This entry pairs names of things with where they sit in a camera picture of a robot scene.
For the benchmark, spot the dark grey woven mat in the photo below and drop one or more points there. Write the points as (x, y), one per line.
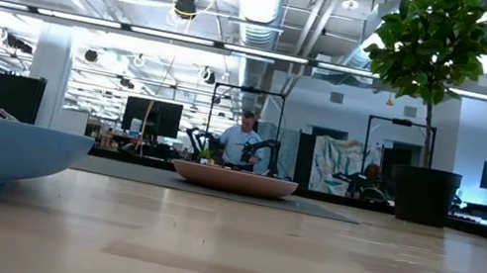
(141, 175)

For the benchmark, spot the pink round plate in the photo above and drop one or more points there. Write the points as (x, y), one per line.
(234, 181)

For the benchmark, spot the white room column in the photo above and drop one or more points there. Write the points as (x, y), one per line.
(50, 72)

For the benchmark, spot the black aluminium table frame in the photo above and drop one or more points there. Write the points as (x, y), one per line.
(343, 200)

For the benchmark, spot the dark plant pot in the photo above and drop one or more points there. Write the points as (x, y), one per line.
(423, 195)

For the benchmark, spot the silver ventilation duct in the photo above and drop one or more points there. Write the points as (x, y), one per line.
(261, 9)

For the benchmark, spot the person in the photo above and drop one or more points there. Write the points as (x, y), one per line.
(372, 171)
(237, 143)

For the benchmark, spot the black computer monitor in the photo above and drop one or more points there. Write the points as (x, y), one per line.
(151, 116)
(17, 96)

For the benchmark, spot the green leafy plant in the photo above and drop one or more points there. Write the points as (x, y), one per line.
(433, 44)

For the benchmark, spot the pale crumpled wall cloth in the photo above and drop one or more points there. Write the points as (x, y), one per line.
(335, 158)

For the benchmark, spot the small background potted plant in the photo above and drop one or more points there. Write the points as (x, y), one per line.
(206, 154)

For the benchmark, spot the black ceiling lamp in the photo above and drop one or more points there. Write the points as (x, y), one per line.
(186, 6)

